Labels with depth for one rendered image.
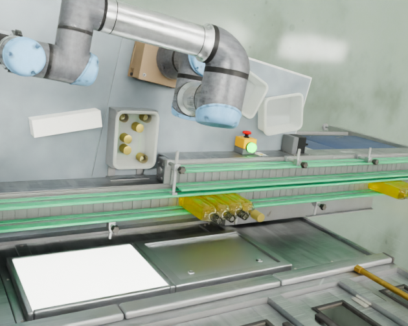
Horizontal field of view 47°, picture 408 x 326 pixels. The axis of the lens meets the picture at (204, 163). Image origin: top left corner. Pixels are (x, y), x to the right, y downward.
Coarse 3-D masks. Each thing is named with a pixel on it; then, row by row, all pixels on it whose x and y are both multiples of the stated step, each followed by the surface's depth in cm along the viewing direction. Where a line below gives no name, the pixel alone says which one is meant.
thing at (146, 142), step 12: (132, 120) 181; (156, 120) 179; (120, 132) 180; (132, 132) 182; (144, 132) 185; (156, 132) 179; (120, 144) 181; (132, 144) 183; (144, 144) 186; (156, 144) 181; (120, 156) 182; (132, 156) 185; (120, 168) 176; (132, 168) 178; (144, 168) 181
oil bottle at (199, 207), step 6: (180, 198) 186; (186, 198) 182; (192, 198) 180; (198, 198) 181; (180, 204) 187; (186, 204) 182; (192, 204) 178; (198, 204) 175; (204, 204) 174; (210, 204) 175; (192, 210) 178; (198, 210) 174; (204, 210) 171; (210, 210) 171; (216, 210) 174; (198, 216) 175; (204, 216) 171
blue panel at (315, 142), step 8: (304, 136) 285; (312, 136) 288; (320, 136) 291; (328, 136) 295; (336, 136) 299; (344, 136) 302; (352, 136) 306; (312, 144) 262; (320, 144) 264; (328, 144) 267; (336, 144) 270; (344, 144) 273; (352, 144) 277; (360, 144) 280; (368, 144) 283; (376, 144) 286; (384, 144) 290
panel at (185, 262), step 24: (168, 240) 175; (192, 240) 179; (216, 240) 182; (240, 240) 184; (168, 264) 158; (192, 264) 160; (216, 264) 162; (240, 264) 164; (264, 264) 166; (288, 264) 166; (168, 288) 142; (192, 288) 146; (24, 312) 124; (48, 312) 123
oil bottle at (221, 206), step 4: (200, 196) 184; (204, 196) 184; (208, 196) 184; (212, 196) 185; (208, 200) 180; (212, 200) 180; (216, 200) 181; (212, 204) 177; (216, 204) 175; (220, 204) 176; (224, 204) 177; (216, 208) 174; (220, 208) 174; (224, 208) 174; (228, 208) 175; (220, 212) 174; (220, 216) 174
